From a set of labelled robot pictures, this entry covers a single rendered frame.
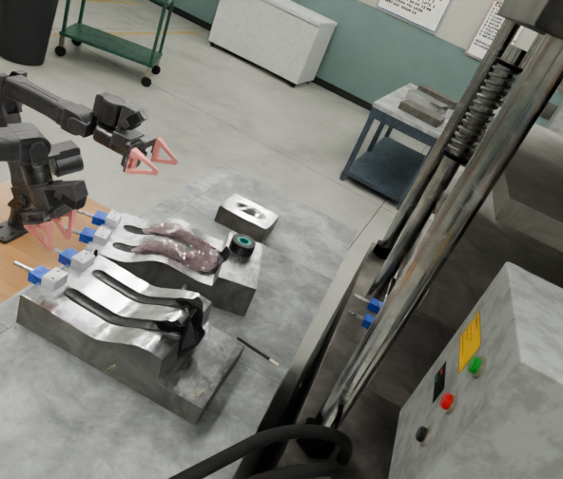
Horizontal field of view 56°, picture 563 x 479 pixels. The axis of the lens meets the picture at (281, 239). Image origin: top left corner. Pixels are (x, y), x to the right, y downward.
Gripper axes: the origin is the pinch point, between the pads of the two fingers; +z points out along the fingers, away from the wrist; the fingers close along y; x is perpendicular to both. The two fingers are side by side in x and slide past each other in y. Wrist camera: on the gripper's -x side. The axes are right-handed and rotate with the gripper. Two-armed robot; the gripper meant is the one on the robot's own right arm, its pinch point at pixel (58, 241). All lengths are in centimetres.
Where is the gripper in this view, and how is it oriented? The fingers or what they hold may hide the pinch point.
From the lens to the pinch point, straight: 135.1
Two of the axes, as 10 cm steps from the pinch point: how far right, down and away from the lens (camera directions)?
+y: 3.1, -3.9, 8.6
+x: -9.4, 0.0, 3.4
